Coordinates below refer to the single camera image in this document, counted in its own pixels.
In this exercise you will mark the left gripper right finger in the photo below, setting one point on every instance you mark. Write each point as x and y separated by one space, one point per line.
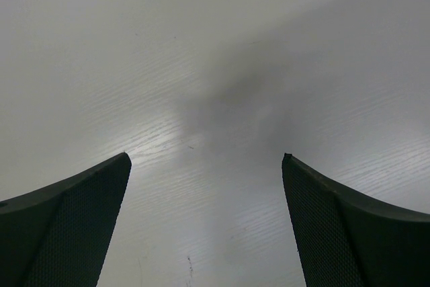
346 238

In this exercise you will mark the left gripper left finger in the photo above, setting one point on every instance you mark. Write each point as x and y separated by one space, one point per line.
59 235

